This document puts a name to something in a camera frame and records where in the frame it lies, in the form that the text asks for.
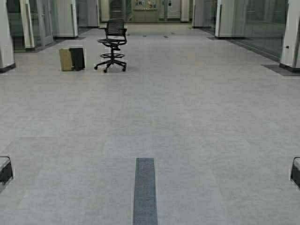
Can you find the robot base right corner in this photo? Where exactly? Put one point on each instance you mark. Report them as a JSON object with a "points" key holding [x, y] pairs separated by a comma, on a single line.
{"points": [[295, 171]]}

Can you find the robot base left corner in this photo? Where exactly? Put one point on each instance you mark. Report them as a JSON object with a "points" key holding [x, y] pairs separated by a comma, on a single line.
{"points": [[6, 170]]}

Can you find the black office drafting chair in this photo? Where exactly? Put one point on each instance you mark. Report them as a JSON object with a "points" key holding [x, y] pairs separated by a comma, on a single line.
{"points": [[115, 36]]}

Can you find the dark floor carpet strip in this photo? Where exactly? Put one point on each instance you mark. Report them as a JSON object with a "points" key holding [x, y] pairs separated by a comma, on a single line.
{"points": [[145, 198]]}

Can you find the tan cardboard box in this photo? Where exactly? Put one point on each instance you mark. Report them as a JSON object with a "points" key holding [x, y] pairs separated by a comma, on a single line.
{"points": [[65, 60]]}

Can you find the glass door left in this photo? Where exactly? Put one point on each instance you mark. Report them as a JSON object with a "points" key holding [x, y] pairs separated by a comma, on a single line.
{"points": [[37, 23]]}

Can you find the white square pillar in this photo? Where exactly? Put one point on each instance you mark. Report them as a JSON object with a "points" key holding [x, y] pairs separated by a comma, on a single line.
{"points": [[290, 57]]}

